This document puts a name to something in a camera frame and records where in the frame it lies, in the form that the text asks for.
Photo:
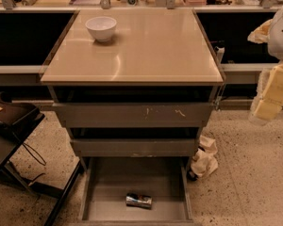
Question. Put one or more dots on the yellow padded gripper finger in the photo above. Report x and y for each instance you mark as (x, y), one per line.
(269, 99)
(260, 34)

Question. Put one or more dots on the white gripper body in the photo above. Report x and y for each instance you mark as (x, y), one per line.
(282, 37)

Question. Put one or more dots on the white bottle behind counter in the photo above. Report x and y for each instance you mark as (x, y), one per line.
(220, 51)

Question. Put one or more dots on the beige counter top cabinet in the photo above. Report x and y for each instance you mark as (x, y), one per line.
(151, 46)

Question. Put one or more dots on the grey open bottom drawer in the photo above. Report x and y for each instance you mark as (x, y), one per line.
(109, 179)

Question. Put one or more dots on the grey middle drawer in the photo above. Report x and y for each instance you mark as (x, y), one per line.
(134, 147)

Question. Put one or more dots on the grey top drawer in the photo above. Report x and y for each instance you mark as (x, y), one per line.
(132, 115)

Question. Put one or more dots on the white ceramic bowl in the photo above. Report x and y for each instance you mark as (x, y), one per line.
(101, 28)

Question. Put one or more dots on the black side cart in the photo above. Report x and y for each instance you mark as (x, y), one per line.
(17, 122)

